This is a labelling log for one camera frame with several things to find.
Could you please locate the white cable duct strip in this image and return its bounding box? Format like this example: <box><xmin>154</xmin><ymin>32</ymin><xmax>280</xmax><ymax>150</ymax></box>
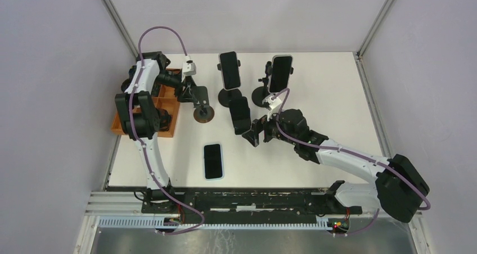
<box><xmin>97</xmin><ymin>216</ymin><xmax>332</xmax><ymax>232</ymax></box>

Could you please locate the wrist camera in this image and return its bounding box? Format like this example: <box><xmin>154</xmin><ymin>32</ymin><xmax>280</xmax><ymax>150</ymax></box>
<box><xmin>262</xmin><ymin>94</ymin><xmax>283</xmax><ymax>121</ymax></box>
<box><xmin>181</xmin><ymin>55</ymin><xmax>196</xmax><ymax>81</ymax></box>

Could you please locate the black folding phone stand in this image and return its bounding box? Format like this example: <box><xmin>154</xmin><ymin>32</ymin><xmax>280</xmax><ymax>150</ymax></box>
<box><xmin>232</xmin><ymin>118</ymin><xmax>251</xmax><ymax>135</ymax></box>

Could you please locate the black pole stand left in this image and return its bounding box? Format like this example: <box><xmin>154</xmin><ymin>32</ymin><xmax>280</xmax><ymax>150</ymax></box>
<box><xmin>218</xmin><ymin>60</ymin><xmax>242</xmax><ymax>107</ymax></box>

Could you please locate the white case phone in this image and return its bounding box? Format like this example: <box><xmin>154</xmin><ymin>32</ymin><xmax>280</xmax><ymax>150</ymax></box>
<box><xmin>219</xmin><ymin>51</ymin><xmax>241</xmax><ymax>90</ymax></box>
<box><xmin>268</xmin><ymin>55</ymin><xmax>293</xmax><ymax>93</ymax></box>

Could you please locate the brown round base phone stand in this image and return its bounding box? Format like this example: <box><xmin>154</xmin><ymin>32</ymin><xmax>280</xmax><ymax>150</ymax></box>
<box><xmin>193</xmin><ymin>105</ymin><xmax>215</xmax><ymax>123</ymax></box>

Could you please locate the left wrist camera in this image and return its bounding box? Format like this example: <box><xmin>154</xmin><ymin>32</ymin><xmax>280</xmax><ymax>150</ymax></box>
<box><xmin>181</xmin><ymin>55</ymin><xmax>196</xmax><ymax>81</ymax></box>

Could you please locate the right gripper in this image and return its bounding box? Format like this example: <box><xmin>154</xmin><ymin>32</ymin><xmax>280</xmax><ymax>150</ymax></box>
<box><xmin>242</xmin><ymin>106</ymin><xmax>298</xmax><ymax>147</ymax></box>

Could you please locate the purple cable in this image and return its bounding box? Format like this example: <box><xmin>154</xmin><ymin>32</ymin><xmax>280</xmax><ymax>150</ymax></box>
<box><xmin>128</xmin><ymin>26</ymin><xmax>206</xmax><ymax>236</ymax></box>
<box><xmin>269</xmin><ymin>88</ymin><xmax>432</xmax><ymax>237</ymax></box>

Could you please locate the black pole stand right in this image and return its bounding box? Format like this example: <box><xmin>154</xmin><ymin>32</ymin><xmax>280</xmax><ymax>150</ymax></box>
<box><xmin>251</xmin><ymin>61</ymin><xmax>274</xmax><ymax>107</ymax></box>

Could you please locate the white case phone rear right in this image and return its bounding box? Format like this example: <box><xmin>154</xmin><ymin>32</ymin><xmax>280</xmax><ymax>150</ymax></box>
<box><xmin>268</xmin><ymin>55</ymin><xmax>293</xmax><ymax>93</ymax></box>

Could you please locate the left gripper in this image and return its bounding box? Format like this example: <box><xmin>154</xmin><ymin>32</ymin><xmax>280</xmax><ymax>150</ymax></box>
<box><xmin>154</xmin><ymin>71</ymin><xmax>199</xmax><ymax>103</ymax></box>

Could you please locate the blue case phone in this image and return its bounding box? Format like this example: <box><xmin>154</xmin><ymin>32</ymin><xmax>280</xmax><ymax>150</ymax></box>
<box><xmin>203</xmin><ymin>144</ymin><xmax>224</xmax><ymax>180</ymax></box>

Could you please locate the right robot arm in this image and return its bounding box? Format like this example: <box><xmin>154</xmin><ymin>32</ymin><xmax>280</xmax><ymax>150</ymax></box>
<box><xmin>241</xmin><ymin>109</ymin><xmax>431</xmax><ymax>223</ymax></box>

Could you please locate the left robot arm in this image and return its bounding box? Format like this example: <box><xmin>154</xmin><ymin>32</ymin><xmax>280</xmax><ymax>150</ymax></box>
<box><xmin>115</xmin><ymin>51</ymin><xmax>214</xmax><ymax>214</ymax></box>

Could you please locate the black case phone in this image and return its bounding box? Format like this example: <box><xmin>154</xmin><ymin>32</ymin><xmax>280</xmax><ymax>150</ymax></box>
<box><xmin>229</xmin><ymin>96</ymin><xmax>251</xmax><ymax>122</ymax></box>

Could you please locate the black mounting base plate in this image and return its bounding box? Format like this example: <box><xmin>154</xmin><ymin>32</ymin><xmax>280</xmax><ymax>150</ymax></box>
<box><xmin>141</xmin><ymin>187</ymin><xmax>363</xmax><ymax>224</ymax></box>

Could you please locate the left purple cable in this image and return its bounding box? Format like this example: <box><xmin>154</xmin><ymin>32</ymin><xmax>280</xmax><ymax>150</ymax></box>
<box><xmin>128</xmin><ymin>26</ymin><xmax>206</xmax><ymax>236</ymax></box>

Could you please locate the white case phone rear left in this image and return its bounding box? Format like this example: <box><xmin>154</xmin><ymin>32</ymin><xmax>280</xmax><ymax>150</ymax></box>
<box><xmin>219</xmin><ymin>51</ymin><xmax>241</xmax><ymax>90</ymax></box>

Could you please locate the dark patterned scrunchie left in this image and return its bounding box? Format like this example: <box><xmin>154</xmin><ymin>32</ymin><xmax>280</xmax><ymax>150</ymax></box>
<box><xmin>120</xmin><ymin>79</ymin><xmax>131</xmax><ymax>93</ymax></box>

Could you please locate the black pole stand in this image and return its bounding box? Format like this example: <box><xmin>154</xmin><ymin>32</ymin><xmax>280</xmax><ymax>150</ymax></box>
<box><xmin>251</xmin><ymin>61</ymin><xmax>274</xmax><ymax>107</ymax></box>
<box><xmin>218</xmin><ymin>60</ymin><xmax>242</xmax><ymax>107</ymax></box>

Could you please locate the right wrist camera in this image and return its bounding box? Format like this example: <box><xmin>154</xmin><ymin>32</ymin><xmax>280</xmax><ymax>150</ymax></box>
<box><xmin>262</xmin><ymin>94</ymin><xmax>283</xmax><ymax>121</ymax></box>

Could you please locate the orange compartment tray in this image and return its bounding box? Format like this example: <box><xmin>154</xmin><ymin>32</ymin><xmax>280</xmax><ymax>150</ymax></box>
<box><xmin>110</xmin><ymin>69</ymin><xmax>181</xmax><ymax>138</ymax></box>

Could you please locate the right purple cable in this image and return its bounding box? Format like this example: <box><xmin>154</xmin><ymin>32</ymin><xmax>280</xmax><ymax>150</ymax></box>
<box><xmin>269</xmin><ymin>88</ymin><xmax>432</xmax><ymax>237</ymax></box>

